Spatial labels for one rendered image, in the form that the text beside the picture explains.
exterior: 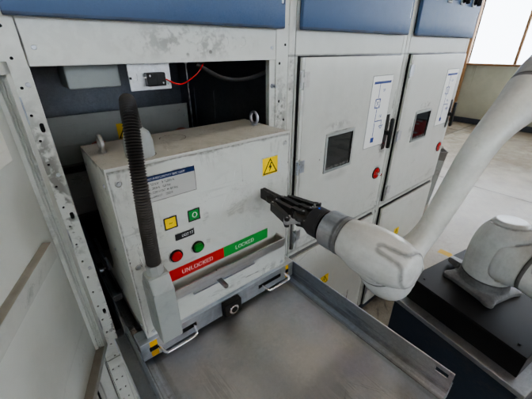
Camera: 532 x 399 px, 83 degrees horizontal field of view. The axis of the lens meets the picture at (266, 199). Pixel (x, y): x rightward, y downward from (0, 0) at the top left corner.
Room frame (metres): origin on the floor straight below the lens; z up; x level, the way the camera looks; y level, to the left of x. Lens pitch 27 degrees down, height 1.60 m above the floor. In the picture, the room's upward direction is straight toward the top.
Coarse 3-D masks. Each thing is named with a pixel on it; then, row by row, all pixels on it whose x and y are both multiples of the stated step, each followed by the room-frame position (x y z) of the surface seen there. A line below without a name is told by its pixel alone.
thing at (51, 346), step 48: (0, 144) 0.46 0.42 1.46; (0, 192) 0.46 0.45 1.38; (48, 192) 0.56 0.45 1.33; (0, 240) 0.41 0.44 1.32; (48, 240) 0.54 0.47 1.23; (0, 288) 0.36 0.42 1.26; (48, 288) 0.47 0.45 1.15; (0, 336) 0.29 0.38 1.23; (48, 336) 0.41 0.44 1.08; (0, 384) 0.27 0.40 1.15; (48, 384) 0.35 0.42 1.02; (96, 384) 0.45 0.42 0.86
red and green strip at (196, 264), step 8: (264, 232) 0.78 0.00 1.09; (240, 240) 0.72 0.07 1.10; (248, 240) 0.74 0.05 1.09; (256, 240) 0.76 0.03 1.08; (224, 248) 0.69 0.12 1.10; (232, 248) 0.70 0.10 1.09; (240, 248) 0.72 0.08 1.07; (208, 256) 0.65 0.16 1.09; (216, 256) 0.67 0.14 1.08; (224, 256) 0.69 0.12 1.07; (184, 264) 0.61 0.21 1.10; (192, 264) 0.62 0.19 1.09; (200, 264) 0.64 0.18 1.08; (208, 264) 0.65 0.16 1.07; (176, 272) 0.59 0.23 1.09; (184, 272) 0.61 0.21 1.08
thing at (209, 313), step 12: (288, 264) 0.83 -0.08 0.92; (264, 276) 0.77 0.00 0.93; (276, 276) 0.80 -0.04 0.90; (240, 288) 0.71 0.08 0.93; (252, 288) 0.73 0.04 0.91; (204, 312) 0.62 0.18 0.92; (216, 312) 0.65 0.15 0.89; (192, 324) 0.60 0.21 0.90; (204, 324) 0.62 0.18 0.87; (144, 336) 0.54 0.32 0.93; (156, 336) 0.54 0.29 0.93; (180, 336) 0.57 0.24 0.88; (144, 348) 0.51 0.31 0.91; (156, 348) 0.53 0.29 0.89; (144, 360) 0.51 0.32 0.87
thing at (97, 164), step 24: (240, 120) 0.98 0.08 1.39; (96, 144) 0.71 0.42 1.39; (120, 144) 0.71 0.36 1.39; (168, 144) 0.71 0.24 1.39; (192, 144) 0.71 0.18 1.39; (216, 144) 0.70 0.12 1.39; (96, 168) 0.59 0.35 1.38; (120, 168) 0.55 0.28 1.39; (288, 168) 0.84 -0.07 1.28; (96, 192) 0.66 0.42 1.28; (120, 240) 0.54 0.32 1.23; (120, 264) 0.61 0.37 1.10; (120, 288) 0.70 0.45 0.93
